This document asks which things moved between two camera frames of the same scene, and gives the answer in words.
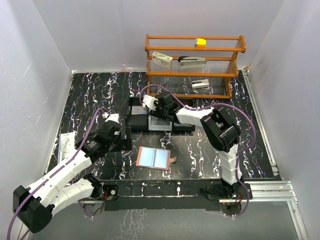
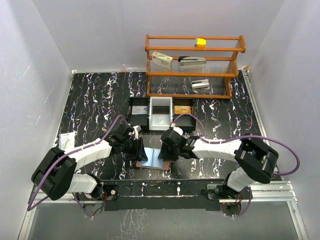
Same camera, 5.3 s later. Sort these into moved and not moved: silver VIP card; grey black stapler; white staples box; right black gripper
Moved: right black gripper
Not moved: grey black stapler; white staples box; silver VIP card
